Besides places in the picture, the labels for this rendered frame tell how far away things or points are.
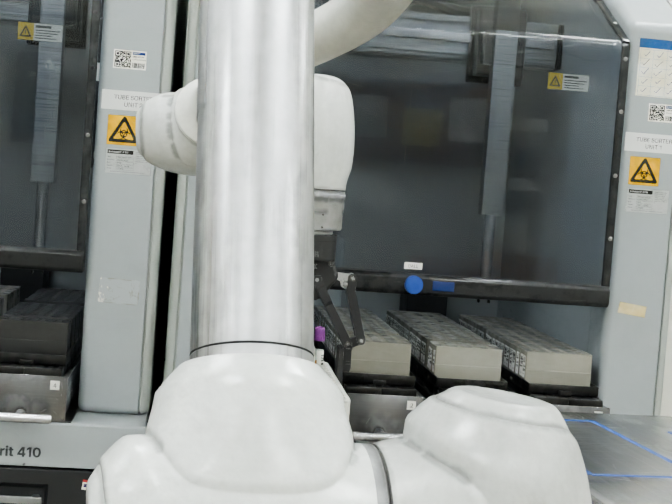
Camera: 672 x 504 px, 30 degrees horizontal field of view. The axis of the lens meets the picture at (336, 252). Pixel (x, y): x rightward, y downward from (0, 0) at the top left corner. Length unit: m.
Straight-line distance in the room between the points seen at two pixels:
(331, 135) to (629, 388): 0.78
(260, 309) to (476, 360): 1.14
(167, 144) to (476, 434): 0.79
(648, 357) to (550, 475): 1.23
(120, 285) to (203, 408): 1.12
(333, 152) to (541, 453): 0.79
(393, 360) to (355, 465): 1.11
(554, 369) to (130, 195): 0.75
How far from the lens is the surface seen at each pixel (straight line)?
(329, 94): 1.67
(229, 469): 0.92
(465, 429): 0.96
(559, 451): 0.98
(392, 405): 2.00
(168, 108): 1.64
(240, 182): 1.01
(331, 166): 1.66
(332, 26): 1.42
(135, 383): 2.06
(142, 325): 2.05
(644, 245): 2.16
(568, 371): 2.13
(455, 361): 2.08
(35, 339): 2.05
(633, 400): 2.19
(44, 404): 1.99
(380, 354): 2.06
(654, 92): 2.17
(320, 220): 1.67
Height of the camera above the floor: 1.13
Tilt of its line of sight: 3 degrees down
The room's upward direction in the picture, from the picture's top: 4 degrees clockwise
